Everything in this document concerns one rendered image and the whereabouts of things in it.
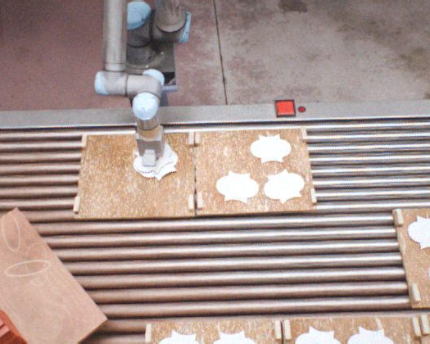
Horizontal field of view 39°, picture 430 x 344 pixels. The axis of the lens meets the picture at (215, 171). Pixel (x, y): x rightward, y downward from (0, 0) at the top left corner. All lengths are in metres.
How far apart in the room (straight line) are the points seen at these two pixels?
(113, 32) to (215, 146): 0.56
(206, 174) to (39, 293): 0.70
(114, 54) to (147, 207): 0.53
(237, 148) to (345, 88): 1.58
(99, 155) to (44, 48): 1.84
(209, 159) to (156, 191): 0.23
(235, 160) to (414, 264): 0.70
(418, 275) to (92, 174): 1.16
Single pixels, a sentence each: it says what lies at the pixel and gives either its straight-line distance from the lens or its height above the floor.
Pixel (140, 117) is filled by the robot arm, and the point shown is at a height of 1.24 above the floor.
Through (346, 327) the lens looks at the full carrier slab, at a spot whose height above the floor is 0.94.
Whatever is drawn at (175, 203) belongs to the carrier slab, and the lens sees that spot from 2.09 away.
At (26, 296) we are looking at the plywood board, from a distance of 1.92.
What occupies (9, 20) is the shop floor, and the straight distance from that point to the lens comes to 4.24.
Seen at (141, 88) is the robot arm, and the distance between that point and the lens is 1.99.
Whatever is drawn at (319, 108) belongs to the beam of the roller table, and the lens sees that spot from 2.38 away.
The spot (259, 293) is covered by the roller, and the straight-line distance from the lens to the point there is 1.97.
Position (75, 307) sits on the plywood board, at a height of 1.04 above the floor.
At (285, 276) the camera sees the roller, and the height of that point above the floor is 0.92.
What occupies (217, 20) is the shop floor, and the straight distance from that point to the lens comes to 4.01.
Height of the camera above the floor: 2.75
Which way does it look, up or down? 57 degrees down
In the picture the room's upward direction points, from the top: 1 degrees counter-clockwise
